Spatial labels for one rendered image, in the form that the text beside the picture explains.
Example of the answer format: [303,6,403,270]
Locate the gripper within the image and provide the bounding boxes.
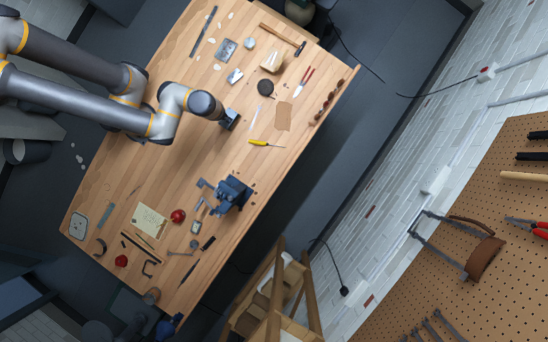
[209,101,231,130]

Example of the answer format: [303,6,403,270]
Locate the blue vice body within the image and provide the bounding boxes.
[209,172,256,219]

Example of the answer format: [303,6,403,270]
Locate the white plastic strip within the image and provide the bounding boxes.
[248,104,263,133]

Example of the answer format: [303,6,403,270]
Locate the small grey metal block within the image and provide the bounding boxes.
[225,67,245,86]

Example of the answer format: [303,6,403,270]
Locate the black round disc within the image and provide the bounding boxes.
[256,77,276,99]

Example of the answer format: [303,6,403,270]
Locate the grey metal tin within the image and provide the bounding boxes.
[213,37,240,65]

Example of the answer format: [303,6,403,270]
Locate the brown sandpaper sheet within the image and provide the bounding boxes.
[273,100,294,133]

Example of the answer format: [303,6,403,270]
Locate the steel ruler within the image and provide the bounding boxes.
[188,4,219,59]

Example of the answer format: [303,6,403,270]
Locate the beige paper pad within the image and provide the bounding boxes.
[129,200,170,241]

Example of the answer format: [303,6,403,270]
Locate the green pencil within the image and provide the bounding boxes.
[134,231,157,252]

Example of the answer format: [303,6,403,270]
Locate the blue grey flat bar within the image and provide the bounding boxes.
[95,201,117,231]

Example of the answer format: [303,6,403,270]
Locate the long black rod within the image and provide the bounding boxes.
[119,230,165,265]

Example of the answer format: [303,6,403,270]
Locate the black pen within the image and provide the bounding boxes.
[177,257,202,289]

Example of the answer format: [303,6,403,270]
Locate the grey square plate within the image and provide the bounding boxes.
[67,210,91,243]

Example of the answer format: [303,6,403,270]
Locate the grey cylinder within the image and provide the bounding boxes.
[1,137,54,166]

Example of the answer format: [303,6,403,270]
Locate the brown round tin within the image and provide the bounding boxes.
[141,286,163,307]

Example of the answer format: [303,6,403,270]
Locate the dark blue lamp shade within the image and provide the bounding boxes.
[154,311,186,342]

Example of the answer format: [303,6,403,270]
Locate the dark grey tube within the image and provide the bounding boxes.
[114,311,149,342]

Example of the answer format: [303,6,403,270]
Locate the brown pegboard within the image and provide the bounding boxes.
[346,111,548,342]

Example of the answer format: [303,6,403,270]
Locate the yellow handled screwdriver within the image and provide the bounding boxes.
[247,138,288,150]

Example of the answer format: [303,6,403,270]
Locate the red handled pliers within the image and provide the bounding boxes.
[291,64,318,100]
[503,215,548,242]

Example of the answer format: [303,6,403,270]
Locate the wooden handled hammer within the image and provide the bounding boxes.
[257,21,308,59]

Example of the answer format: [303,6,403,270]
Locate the black cable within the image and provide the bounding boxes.
[309,236,351,298]
[394,72,481,100]
[325,14,388,86]

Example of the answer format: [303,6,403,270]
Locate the black metal bracket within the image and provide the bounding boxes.
[141,258,159,281]

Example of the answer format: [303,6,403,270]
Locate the black curved strap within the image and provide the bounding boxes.
[92,236,109,259]

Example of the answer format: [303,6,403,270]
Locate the grey saw brown handle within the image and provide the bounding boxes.
[406,208,508,285]

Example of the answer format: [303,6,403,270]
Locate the wooden tool handle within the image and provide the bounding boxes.
[498,169,548,185]

